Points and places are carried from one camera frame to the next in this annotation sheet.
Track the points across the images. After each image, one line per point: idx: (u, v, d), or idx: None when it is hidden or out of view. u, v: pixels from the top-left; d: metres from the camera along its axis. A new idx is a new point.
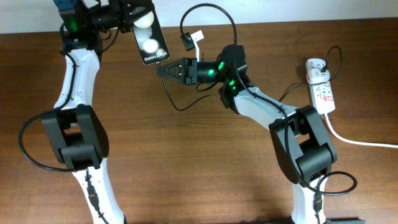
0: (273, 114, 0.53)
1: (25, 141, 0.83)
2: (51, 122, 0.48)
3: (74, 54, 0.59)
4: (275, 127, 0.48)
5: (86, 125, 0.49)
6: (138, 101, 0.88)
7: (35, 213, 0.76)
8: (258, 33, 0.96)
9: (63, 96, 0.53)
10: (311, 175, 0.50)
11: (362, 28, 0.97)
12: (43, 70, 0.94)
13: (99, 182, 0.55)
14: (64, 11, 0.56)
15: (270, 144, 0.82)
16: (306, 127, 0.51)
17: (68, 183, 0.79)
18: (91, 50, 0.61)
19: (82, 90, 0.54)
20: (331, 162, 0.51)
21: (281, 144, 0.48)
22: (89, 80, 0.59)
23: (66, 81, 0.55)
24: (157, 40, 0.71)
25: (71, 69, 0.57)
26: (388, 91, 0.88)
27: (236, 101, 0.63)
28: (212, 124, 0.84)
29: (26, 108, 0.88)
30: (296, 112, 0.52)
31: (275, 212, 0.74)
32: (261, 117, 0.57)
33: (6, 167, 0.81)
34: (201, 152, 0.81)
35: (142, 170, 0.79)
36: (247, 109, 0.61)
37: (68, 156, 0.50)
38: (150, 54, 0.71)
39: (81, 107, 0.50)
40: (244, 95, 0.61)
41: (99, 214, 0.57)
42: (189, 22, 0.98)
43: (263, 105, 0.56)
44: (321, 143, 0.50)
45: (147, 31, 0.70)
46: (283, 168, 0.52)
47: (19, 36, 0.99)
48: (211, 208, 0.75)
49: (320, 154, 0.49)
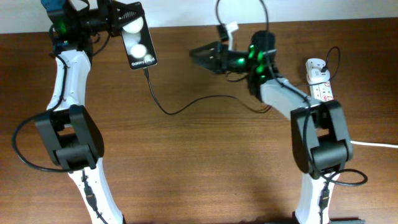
0: (298, 103, 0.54)
1: (25, 142, 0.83)
2: (44, 124, 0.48)
3: (64, 56, 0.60)
4: (295, 115, 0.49)
5: (79, 126, 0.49)
6: (138, 101, 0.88)
7: (35, 213, 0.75)
8: (257, 33, 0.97)
9: (56, 98, 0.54)
10: (323, 167, 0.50)
11: (361, 28, 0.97)
12: (43, 70, 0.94)
13: (96, 182, 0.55)
14: (53, 12, 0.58)
15: (270, 144, 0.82)
16: (326, 122, 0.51)
17: (67, 183, 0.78)
18: (81, 50, 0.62)
19: (74, 91, 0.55)
20: (345, 159, 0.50)
21: (298, 132, 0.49)
22: (81, 80, 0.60)
23: (56, 83, 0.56)
24: (146, 46, 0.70)
25: (62, 70, 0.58)
26: (388, 91, 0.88)
27: (263, 88, 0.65)
28: (212, 124, 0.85)
29: (25, 108, 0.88)
30: (320, 105, 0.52)
31: (275, 212, 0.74)
32: (285, 107, 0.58)
33: (5, 167, 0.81)
34: (201, 153, 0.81)
35: (142, 170, 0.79)
36: (273, 97, 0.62)
37: (63, 157, 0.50)
38: (137, 59, 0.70)
39: (74, 107, 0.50)
40: (272, 84, 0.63)
41: (98, 214, 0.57)
42: (189, 22, 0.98)
43: (290, 94, 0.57)
44: (338, 139, 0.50)
45: (135, 36, 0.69)
46: (298, 158, 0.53)
47: (20, 36, 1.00)
48: (211, 208, 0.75)
49: (335, 147, 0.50)
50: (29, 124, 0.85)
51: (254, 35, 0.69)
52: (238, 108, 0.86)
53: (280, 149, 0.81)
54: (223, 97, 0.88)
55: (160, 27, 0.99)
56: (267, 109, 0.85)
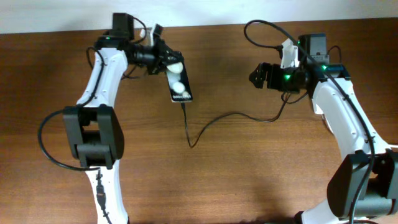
0: (357, 139, 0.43)
1: (27, 142, 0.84)
2: (71, 119, 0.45)
3: (104, 52, 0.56)
4: (353, 159, 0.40)
5: (106, 126, 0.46)
6: (138, 101, 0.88)
7: (35, 213, 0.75)
8: (257, 33, 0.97)
9: (87, 94, 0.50)
10: (356, 215, 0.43)
11: (360, 29, 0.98)
12: (44, 70, 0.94)
13: (109, 183, 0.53)
14: (118, 14, 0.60)
15: (271, 144, 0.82)
16: (383, 172, 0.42)
17: (68, 183, 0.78)
18: (120, 50, 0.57)
19: (106, 90, 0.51)
20: (385, 213, 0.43)
21: (351, 179, 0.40)
22: (117, 81, 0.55)
23: (91, 79, 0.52)
24: (185, 86, 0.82)
25: (98, 67, 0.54)
26: (388, 92, 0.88)
27: (319, 87, 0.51)
28: (213, 123, 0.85)
29: (26, 107, 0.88)
30: (384, 153, 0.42)
31: (275, 212, 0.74)
32: (339, 127, 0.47)
33: (7, 167, 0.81)
34: (201, 152, 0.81)
35: (142, 170, 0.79)
36: (324, 103, 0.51)
37: (83, 153, 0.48)
38: (176, 93, 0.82)
39: (102, 107, 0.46)
40: (333, 89, 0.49)
41: (104, 213, 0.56)
42: (190, 22, 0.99)
43: (351, 120, 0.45)
44: (389, 195, 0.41)
45: (176, 73, 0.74)
46: (330, 196, 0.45)
47: (21, 37, 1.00)
48: (211, 208, 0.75)
49: (380, 198, 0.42)
50: (32, 124, 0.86)
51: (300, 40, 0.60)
52: (239, 107, 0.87)
53: (280, 149, 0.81)
54: (223, 98, 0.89)
55: (160, 27, 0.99)
56: (275, 119, 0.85)
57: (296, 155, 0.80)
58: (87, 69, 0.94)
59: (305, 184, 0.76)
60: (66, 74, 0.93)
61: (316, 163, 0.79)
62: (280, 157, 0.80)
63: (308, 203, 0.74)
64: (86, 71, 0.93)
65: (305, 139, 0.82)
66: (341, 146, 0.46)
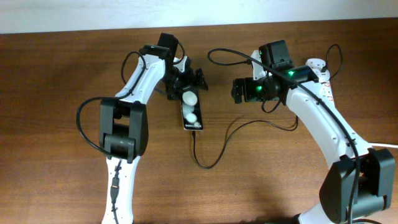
0: (340, 144, 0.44)
1: (27, 142, 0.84)
2: (108, 109, 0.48)
3: (147, 58, 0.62)
4: (339, 167, 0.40)
5: (135, 121, 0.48)
6: None
7: (35, 213, 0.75)
8: (257, 33, 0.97)
9: (126, 89, 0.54)
10: (354, 219, 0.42)
11: (361, 29, 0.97)
12: (44, 70, 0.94)
13: (125, 177, 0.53)
14: (168, 35, 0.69)
15: (270, 144, 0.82)
16: (370, 170, 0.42)
17: (67, 183, 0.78)
18: (163, 58, 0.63)
19: (143, 89, 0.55)
20: (379, 210, 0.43)
21: (341, 188, 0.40)
22: (152, 84, 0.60)
23: (132, 79, 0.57)
24: (197, 116, 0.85)
25: (140, 70, 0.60)
26: (388, 91, 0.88)
27: (291, 94, 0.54)
28: (236, 127, 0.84)
29: (28, 109, 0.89)
30: (368, 152, 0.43)
31: (275, 212, 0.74)
32: (319, 133, 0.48)
33: (7, 167, 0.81)
34: (210, 153, 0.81)
35: (142, 170, 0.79)
36: (301, 110, 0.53)
37: (110, 142, 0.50)
38: (188, 122, 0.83)
39: (136, 104, 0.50)
40: (305, 96, 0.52)
41: (113, 208, 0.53)
42: (189, 22, 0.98)
43: (329, 125, 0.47)
44: (380, 192, 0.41)
45: (190, 107, 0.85)
46: (323, 204, 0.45)
47: (19, 37, 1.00)
48: (211, 208, 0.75)
49: (372, 197, 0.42)
50: (32, 124, 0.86)
51: (260, 46, 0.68)
52: (239, 107, 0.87)
53: (280, 149, 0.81)
54: (223, 98, 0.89)
55: (160, 28, 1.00)
56: (296, 126, 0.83)
57: (296, 155, 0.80)
58: (87, 69, 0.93)
59: (305, 184, 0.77)
60: (66, 74, 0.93)
61: (316, 163, 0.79)
62: (280, 157, 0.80)
63: (308, 203, 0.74)
64: (86, 71, 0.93)
65: (305, 139, 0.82)
66: (325, 153, 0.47)
